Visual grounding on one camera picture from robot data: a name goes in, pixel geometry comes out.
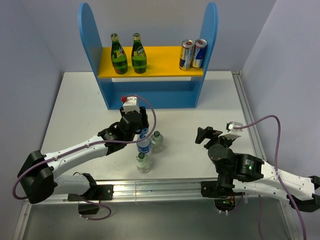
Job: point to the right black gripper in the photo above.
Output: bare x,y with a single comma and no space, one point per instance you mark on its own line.
208,132

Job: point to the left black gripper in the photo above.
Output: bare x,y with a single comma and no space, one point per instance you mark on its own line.
144,122

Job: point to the blue-label water bottle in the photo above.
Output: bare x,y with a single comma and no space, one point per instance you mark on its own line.
144,145
144,132

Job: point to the clear glass bottle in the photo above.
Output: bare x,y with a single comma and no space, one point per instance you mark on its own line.
157,141
143,163

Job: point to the green glass bottle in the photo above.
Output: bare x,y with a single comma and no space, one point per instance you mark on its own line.
118,56
138,55

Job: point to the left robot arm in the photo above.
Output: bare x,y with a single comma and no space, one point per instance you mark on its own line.
43,175

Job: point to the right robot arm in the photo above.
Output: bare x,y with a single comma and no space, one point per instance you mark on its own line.
242,173

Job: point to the blue and yellow shelf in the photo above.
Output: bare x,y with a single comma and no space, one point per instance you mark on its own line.
163,84

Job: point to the right energy drink can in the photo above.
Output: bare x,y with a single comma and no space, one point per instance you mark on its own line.
200,47

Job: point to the energy drink can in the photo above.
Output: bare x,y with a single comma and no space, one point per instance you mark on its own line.
186,54
200,47

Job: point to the left energy drink can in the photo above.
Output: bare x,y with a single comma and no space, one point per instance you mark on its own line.
186,54

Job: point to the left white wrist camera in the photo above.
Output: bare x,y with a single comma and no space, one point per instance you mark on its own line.
130,104

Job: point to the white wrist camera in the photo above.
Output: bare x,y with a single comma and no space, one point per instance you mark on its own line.
130,104
232,133

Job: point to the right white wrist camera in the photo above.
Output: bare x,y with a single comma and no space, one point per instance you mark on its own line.
232,133

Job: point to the aluminium side rail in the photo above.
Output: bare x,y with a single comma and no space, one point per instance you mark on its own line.
248,116

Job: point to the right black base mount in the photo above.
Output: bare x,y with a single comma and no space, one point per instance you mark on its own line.
225,199

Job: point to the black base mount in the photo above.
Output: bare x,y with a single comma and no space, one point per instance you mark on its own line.
99,193
225,199

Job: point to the aluminium front rail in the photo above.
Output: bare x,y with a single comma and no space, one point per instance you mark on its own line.
123,191

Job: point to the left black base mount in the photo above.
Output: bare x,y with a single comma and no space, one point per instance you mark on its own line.
99,193

